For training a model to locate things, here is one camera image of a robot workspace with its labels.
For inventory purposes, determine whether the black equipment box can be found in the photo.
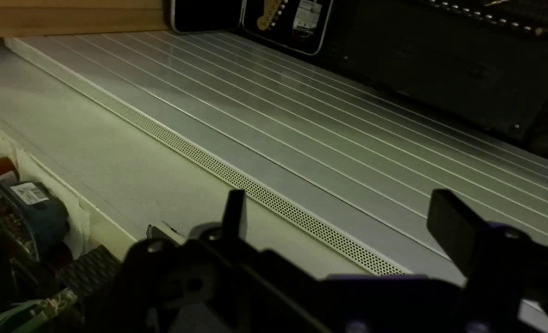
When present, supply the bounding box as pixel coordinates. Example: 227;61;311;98
337;0;548;146

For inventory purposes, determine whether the green plant in labelled bowl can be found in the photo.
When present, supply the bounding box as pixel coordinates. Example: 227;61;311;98
0;175;74;310

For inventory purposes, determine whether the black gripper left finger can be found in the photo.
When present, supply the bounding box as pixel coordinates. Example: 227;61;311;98
218;187;248;244

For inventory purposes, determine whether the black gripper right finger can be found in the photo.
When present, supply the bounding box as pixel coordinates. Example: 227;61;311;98
425;187;494;283

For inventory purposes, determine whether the pale wooden guitar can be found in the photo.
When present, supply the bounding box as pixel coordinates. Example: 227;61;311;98
253;0;290;33

